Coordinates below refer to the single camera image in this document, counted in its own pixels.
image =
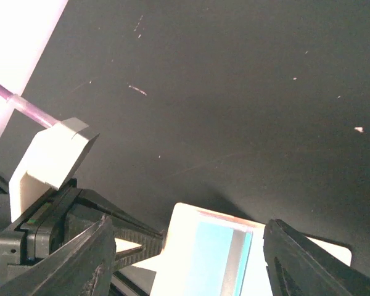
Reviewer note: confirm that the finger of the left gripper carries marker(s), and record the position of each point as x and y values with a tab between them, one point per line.
120	212
136	248

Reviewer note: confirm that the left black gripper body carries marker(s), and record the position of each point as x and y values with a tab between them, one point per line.
43	228

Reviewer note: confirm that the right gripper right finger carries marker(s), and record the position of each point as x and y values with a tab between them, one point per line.
298	266

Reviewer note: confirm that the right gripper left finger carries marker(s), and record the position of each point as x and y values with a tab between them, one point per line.
83	266

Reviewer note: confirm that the beige card holder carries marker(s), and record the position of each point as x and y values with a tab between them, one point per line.
172	266

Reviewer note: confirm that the blue credit card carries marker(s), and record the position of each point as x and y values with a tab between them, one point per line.
219	260

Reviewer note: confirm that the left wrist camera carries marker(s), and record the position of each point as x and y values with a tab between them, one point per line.
51	159

